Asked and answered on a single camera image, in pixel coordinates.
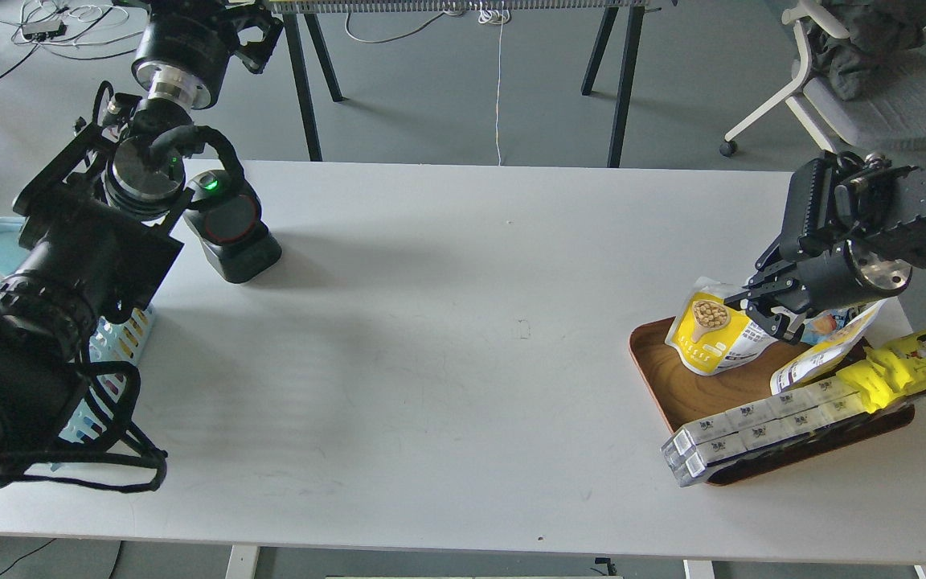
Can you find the yellow cartoon snack pack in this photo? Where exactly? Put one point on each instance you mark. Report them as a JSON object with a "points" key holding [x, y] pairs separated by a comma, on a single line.
{"points": [[890, 373]]}

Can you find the clear snack box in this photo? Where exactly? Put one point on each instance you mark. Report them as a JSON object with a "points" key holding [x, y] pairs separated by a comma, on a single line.
{"points": [[698, 450], [786, 402]]}

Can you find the black table legs right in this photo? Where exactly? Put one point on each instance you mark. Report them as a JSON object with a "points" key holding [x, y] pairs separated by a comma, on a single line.
{"points": [[629, 59]]}

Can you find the wooden tray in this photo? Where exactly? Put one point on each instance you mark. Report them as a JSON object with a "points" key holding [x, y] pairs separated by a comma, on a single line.
{"points": [[682, 396]]}

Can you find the blue snack bag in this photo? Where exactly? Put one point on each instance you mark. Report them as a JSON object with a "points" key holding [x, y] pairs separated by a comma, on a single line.
{"points": [[844, 323]]}

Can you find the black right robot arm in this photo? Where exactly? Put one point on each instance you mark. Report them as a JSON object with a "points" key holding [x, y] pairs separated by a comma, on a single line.
{"points": [[904, 226]]}

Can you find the light blue plastic basket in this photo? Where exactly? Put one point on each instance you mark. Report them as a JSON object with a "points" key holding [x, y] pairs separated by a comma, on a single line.
{"points": [[110, 342]]}

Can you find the upper clear snack box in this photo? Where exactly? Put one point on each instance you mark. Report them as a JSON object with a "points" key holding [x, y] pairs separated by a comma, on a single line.
{"points": [[786, 402]]}

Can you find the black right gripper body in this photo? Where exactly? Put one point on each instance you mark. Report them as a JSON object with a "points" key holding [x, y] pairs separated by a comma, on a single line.
{"points": [[830, 227]]}

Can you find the white office chair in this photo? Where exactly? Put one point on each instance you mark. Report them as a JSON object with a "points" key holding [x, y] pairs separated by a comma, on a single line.
{"points": [[859, 78]]}

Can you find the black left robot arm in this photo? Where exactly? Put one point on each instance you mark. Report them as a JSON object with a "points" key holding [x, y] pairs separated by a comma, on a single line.
{"points": [[97, 229]]}

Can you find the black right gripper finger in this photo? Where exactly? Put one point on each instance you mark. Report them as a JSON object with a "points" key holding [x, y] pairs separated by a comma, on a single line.
{"points": [[778, 280], [776, 321]]}

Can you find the black barcode scanner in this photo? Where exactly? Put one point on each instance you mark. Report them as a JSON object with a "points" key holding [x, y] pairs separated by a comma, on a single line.
{"points": [[234, 238]]}

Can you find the lower clear snack box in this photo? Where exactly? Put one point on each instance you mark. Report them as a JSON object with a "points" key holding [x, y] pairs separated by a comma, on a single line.
{"points": [[698, 450]]}

